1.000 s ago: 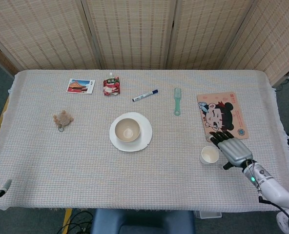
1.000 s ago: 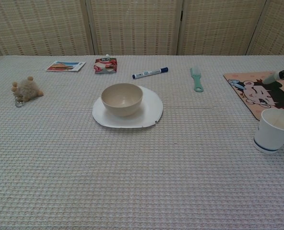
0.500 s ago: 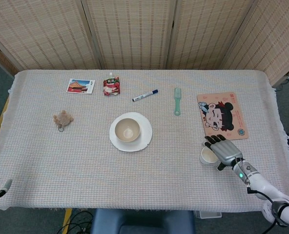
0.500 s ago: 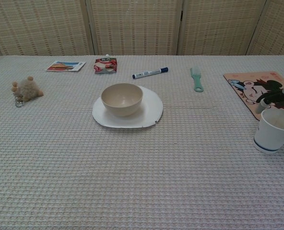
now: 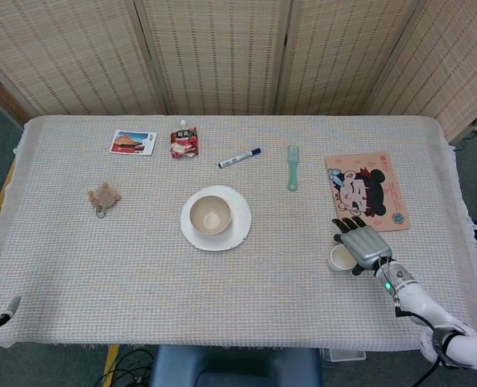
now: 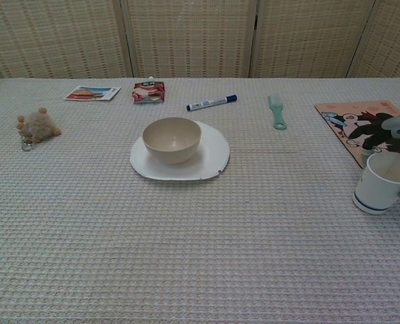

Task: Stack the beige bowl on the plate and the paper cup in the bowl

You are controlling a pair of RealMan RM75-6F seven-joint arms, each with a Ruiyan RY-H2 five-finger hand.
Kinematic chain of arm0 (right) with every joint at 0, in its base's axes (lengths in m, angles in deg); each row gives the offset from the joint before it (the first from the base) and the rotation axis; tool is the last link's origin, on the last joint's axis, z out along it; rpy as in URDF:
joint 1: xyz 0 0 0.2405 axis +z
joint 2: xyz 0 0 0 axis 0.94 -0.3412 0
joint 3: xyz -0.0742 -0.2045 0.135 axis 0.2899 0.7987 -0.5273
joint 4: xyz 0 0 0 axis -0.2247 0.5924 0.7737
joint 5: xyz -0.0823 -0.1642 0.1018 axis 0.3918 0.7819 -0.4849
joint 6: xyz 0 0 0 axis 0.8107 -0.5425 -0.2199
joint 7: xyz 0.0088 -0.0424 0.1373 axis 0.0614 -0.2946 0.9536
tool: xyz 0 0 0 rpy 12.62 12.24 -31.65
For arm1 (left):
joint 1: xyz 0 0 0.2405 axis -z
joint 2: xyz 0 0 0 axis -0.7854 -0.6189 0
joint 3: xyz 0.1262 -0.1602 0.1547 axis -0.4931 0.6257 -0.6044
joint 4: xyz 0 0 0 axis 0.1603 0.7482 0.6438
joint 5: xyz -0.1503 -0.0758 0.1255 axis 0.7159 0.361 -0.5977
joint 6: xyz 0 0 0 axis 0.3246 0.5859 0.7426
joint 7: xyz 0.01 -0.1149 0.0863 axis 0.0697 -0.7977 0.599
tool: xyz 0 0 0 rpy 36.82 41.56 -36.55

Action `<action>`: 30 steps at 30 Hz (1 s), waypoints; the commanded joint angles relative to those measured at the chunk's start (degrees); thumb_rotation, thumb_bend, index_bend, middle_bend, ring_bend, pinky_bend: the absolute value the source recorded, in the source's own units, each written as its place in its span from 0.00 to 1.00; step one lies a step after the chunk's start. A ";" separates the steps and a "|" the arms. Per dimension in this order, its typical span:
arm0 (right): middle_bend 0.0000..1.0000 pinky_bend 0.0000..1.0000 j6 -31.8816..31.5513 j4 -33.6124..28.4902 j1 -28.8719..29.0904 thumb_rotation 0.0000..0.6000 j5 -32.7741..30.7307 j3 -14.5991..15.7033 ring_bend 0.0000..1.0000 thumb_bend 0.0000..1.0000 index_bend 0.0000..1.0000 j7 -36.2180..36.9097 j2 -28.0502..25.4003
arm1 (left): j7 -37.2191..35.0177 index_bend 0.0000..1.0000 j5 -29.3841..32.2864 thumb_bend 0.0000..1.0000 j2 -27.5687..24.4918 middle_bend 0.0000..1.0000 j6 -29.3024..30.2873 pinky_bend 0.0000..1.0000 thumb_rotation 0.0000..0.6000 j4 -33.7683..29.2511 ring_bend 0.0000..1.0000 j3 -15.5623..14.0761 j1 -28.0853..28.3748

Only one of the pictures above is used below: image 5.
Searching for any temple photo postcard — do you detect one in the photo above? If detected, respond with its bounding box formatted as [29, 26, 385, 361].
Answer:
[109, 129, 158, 156]

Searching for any green handled brush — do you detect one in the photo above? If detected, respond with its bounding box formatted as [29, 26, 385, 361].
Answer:
[286, 144, 302, 192]

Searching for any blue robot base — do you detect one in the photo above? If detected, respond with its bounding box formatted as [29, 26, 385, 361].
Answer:
[148, 344, 324, 387]

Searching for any white paper cup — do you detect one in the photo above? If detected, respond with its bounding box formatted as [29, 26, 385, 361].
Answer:
[328, 243, 364, 273]

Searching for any blue capped white marker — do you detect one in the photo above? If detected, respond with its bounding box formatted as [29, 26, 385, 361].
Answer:
[218, 147, 263, 169]

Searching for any beige plastic bowl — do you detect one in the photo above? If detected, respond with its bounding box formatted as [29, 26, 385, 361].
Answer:
[189, 195, 232, 235]

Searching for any white paper plate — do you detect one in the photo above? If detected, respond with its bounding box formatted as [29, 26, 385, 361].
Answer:
[180, 185, 253, 252]

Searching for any cartoon girl mouse pad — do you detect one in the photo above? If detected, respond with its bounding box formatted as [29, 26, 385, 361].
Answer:
[324, 152, 411, 234]

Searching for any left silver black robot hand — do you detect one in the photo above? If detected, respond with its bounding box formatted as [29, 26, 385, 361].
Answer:
[0, 252, 23, 339]

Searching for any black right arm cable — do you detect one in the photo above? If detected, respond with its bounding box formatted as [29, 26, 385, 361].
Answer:
[392, 296, 465, 368]

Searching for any woven bamboo screen panel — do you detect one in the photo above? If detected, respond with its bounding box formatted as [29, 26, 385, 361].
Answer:
[274, 0, 421, 116]
[0, 0, 169, 118]
[365, 0, 477, 142]
[133, 0, 294, 116]

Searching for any fluffy beige plush keychain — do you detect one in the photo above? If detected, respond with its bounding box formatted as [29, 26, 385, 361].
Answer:
[86, 181, 122, 220]

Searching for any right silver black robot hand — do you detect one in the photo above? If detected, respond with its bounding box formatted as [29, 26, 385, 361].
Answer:
[330, 215, 393, 277]

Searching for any red snack pouch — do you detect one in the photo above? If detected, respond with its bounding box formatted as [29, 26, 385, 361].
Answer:
[169, 119, 200, 159]

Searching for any white woven tablecloth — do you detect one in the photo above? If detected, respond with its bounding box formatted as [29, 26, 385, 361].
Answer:
[0, 114, 477, 356]

